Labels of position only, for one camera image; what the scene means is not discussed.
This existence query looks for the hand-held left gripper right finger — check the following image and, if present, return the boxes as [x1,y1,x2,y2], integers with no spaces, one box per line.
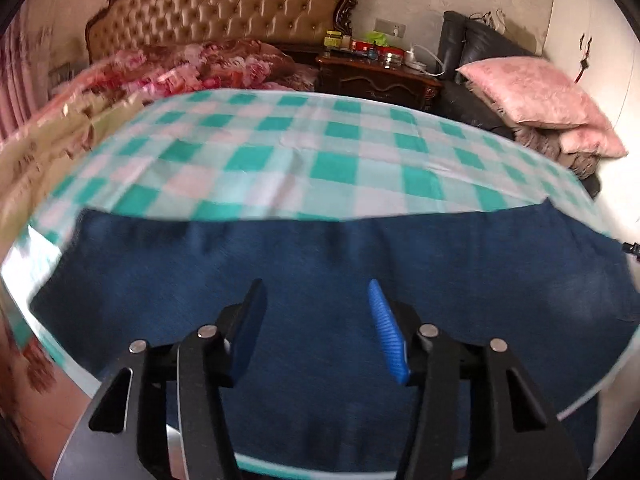
[367,279,586,480]

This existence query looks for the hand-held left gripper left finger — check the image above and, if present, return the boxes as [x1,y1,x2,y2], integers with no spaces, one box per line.
[87,278,268,480]

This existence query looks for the blue pants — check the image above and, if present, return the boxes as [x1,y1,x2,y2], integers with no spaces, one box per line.
[30,200,640,471]

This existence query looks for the green white checkered sheet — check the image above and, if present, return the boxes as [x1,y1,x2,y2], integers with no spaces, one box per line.
[0,89,640,473]

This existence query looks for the grey brown cushion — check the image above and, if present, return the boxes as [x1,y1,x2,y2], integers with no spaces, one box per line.
[512,125,601,177]

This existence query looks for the black leather sofa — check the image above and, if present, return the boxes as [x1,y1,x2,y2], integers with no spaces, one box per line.
[432,10,601,196]

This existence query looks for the dark wooden nightstand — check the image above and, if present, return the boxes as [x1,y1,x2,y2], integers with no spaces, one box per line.
[315,50,443,111]

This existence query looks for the red pink floral blanket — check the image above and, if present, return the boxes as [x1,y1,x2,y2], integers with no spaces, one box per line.
[50,39,321,111]

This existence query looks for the beige floral quilt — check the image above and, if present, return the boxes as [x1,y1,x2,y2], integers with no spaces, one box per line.
[0,100,151,261]

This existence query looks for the white power strip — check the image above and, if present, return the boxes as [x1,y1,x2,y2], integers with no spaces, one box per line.
[402,45,446,78]

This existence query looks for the large pink pillow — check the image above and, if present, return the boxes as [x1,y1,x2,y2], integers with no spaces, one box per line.
[456,57,612,128]

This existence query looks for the small pink pillow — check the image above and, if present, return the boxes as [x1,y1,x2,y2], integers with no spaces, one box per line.
[557,120,628,158]

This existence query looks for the tufted tan headboard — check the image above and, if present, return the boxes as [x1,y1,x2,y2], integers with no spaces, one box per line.
[85,0,363,66]

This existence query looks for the pink curtain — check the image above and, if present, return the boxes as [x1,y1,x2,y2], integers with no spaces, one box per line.
[0,10,56,146]

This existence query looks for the grey wall socket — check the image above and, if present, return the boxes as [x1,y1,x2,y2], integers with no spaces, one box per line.
[375,17,407,38]

